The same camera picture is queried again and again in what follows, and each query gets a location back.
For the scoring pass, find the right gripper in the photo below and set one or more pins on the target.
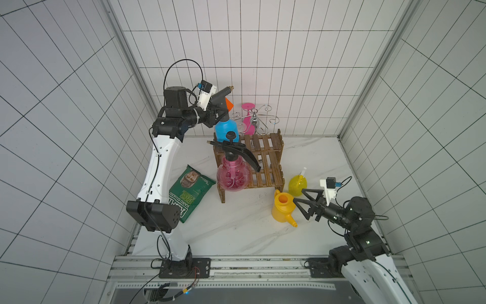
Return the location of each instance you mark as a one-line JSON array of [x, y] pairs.
[[317, 207]]

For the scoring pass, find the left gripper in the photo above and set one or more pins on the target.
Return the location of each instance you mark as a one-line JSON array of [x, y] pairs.
[[212, 111]]

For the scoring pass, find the blue spray bottle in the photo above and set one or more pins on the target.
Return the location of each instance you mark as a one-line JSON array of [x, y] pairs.
[[225, 128]]

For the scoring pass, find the yellow-green spray bottle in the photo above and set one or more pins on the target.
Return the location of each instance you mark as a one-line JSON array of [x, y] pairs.
[[298, 183]]

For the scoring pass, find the yellow watering can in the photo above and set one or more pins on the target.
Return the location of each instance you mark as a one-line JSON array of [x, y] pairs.
[[283, 208]]

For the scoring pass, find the pink pressure sprayer bottle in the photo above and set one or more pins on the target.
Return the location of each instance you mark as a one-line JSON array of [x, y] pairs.
[[234, 172]]

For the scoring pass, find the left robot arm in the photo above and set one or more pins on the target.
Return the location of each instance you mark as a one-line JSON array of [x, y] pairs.
[[151, 208]]

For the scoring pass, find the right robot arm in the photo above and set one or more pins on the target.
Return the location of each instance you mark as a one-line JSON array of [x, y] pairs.
[[365, 261]]

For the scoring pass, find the wooden slatted shelf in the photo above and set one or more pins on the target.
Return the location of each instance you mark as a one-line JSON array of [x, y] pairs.
[[268, 151]]

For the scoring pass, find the green chips bag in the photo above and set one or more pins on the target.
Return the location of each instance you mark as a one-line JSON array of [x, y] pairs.
[[188, 191]]

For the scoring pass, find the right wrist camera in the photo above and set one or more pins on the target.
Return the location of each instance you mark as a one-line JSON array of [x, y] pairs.
[[330, 189]]

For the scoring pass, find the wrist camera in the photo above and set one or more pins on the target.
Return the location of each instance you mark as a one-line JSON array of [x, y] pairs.
[[206, 91], [330, 189]]

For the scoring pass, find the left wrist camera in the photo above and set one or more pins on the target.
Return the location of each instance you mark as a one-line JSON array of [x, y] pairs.
[[206, 91]]

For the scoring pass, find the pink and wire stand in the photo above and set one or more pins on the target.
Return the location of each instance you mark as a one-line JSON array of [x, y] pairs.
[[255, 120]]

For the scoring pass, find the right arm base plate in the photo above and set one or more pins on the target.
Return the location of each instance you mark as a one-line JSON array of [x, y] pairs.
[[330, 267]]

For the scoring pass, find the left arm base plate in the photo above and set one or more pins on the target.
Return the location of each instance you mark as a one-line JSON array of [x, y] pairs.
[[186, 269]]

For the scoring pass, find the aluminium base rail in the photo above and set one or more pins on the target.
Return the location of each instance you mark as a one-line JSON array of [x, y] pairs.
[[225, 272]]

